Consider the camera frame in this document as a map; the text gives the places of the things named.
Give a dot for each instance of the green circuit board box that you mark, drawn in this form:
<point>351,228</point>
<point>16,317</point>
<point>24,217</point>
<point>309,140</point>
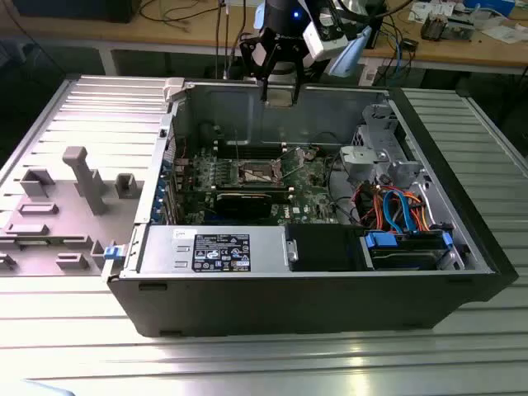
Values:
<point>460,29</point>

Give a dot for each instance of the grey parts rack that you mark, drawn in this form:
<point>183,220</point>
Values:
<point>62,231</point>

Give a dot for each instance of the wooden desk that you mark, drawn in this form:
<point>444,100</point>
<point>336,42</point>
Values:
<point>185,29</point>

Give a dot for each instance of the silver metal bracket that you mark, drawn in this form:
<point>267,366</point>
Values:
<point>361,156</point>

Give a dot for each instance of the silver power supply unit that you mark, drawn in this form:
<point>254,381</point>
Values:
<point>165,247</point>

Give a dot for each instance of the black open PC case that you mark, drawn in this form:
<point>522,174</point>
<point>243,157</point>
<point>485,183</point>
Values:
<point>288,305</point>

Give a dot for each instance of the green motherboard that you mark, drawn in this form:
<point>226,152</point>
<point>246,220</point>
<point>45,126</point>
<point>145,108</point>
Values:
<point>305,198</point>

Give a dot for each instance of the silver drive cage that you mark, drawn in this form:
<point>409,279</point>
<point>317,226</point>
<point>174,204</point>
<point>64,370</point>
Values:
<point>379,123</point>

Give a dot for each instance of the black RAM slot bank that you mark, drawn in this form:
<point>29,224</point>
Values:
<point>247,151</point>

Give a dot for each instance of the white printed papers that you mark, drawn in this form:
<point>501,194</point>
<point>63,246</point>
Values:
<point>427,10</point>

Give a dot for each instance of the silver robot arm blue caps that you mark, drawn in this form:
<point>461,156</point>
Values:
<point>350,53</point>

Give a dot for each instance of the black graphics card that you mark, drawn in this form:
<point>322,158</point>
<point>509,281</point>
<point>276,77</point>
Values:
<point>243,204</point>

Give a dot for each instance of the small black adapter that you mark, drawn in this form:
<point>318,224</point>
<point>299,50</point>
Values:
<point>410,44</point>

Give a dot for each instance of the hard disk in blue carrier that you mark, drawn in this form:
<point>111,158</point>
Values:
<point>383,241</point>

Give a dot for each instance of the blue case latch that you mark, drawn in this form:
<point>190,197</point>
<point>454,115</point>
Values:
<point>111,253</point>

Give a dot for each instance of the black upright device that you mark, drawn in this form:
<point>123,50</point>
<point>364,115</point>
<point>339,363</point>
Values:
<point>375,37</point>

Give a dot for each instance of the finned metal heat sink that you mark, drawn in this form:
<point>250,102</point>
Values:
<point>432,26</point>

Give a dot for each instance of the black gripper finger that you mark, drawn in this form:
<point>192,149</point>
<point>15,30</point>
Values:
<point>252,57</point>
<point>299,66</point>

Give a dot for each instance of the black label sticker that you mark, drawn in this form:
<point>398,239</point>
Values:
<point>222,252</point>

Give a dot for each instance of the CPU socket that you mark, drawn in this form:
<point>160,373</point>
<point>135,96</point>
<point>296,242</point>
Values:
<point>255,173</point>

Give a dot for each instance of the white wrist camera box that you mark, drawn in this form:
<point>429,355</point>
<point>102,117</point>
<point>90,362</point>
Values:
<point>326,37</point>

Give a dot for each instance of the black box on desk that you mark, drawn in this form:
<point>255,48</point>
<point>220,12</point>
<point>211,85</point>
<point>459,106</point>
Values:
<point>74,10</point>

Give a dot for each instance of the black RAM stick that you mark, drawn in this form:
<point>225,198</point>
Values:
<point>280,193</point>

